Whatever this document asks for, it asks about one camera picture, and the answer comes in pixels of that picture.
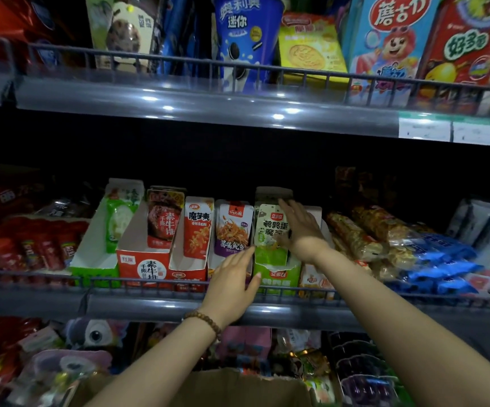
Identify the red cardboard display box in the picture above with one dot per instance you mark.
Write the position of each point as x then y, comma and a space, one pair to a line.
143, 267

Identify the pink box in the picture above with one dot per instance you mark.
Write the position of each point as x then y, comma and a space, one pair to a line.
247, 341

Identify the long clear cracker pack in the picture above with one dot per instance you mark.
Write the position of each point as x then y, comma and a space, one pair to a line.
355, 237
385, 226

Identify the white black snack packets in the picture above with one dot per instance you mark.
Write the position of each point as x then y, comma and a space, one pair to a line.
486, 233

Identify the shiny red snack bag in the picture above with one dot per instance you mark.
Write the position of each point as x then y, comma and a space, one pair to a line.
3, 16

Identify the cream green cookie box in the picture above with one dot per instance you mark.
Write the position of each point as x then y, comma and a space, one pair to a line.
130, 29

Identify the white purple snack packet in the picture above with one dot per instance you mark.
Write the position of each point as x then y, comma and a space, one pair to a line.
233, 228

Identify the grey metal shelf with labels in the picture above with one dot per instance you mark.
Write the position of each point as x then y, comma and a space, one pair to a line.
228, 106

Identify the stack of dark purple cups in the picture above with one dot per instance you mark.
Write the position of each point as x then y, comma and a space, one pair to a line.
363, 372

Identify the green clear snack packet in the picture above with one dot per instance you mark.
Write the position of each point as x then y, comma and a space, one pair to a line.
118, 224

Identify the white green price label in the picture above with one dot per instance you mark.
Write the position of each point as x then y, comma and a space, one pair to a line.
424, 129
478, 133

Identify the person's right forearm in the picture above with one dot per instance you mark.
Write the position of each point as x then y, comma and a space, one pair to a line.
397, 326

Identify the yellow biscuit box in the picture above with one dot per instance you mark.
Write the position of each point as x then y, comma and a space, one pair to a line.
308, 50

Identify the light blue cartoon box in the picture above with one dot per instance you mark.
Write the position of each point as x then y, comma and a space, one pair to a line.
389, 42

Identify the blue cookie cup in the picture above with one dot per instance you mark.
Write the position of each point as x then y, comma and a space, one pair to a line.
245, 33

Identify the brown red snack packet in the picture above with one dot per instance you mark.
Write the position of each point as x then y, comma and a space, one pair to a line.
164, 220

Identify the blue snack packet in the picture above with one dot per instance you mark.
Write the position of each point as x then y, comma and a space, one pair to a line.
444, 270
457, 286
448, 244

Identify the dark blue cookie packets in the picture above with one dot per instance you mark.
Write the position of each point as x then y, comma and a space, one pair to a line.
179, 29

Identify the red orange snack packet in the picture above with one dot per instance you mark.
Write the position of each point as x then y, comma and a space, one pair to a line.
198, 228

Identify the red pie box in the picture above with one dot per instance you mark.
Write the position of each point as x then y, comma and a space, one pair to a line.
465, 46

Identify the clear toy package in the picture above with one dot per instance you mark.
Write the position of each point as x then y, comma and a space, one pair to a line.
58, 372

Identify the orange white display box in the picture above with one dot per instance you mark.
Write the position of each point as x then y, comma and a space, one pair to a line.
313, 280

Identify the person's right thumb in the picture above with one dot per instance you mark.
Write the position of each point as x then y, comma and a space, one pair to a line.
284, 240

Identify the row of red snack packets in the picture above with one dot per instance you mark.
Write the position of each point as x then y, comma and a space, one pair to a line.
37, 247

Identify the person's left hand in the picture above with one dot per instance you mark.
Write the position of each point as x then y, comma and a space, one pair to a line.
227, 288

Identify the colourful snack bags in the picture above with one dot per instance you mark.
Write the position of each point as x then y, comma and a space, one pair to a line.
304, 351

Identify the green white display box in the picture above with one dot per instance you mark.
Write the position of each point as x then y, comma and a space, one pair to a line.
96, 267

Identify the person's left forearm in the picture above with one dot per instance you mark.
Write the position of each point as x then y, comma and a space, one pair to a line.
156, 368

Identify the person's right hand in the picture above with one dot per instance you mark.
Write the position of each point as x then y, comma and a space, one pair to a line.
306, 239

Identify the person's left thumb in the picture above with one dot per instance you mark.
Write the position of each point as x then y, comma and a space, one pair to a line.
254, 286

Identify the green white snack packet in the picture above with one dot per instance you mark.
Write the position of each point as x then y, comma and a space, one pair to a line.
268, 233

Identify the brown cardboard box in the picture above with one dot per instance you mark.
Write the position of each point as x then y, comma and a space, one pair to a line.
236, 389

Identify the grey owl plush toy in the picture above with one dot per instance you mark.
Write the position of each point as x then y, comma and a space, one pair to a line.
94, 333

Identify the green cardboard display box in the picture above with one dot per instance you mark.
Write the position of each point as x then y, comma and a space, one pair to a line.
277, 277

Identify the red white display box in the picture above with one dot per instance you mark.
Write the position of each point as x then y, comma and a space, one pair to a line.
185, 275

